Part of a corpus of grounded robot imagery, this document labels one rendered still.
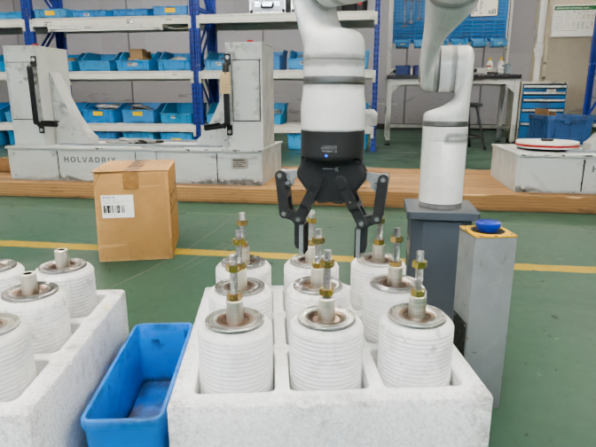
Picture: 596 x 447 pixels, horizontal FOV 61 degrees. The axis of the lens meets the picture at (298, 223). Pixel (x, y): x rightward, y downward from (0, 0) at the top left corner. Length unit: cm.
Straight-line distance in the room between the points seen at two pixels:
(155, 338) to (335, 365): 45
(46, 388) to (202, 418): 21
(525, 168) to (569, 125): 251
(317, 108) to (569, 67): 655
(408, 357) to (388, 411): 7
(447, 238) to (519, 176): 161
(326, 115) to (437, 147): 54
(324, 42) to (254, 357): 38
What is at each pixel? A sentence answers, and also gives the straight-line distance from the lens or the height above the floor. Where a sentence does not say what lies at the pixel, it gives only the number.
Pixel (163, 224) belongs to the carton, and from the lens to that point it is 174.
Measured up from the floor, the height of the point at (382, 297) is 25.
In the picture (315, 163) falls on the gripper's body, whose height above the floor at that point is 45.
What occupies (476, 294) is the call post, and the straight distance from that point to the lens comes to 89.
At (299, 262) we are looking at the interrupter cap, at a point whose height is 25.
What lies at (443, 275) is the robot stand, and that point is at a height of 16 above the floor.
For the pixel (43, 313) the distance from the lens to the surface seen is 82.
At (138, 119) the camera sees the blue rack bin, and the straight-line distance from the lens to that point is 580.
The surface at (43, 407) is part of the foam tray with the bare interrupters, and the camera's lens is 73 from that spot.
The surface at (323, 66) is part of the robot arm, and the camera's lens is 58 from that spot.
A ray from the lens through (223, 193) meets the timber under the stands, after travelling 265.
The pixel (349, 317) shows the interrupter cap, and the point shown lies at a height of 25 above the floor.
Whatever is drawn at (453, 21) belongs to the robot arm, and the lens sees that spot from 99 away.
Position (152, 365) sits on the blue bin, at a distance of 104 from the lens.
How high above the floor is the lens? 53
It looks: 14 degrees down
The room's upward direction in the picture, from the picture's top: straight up
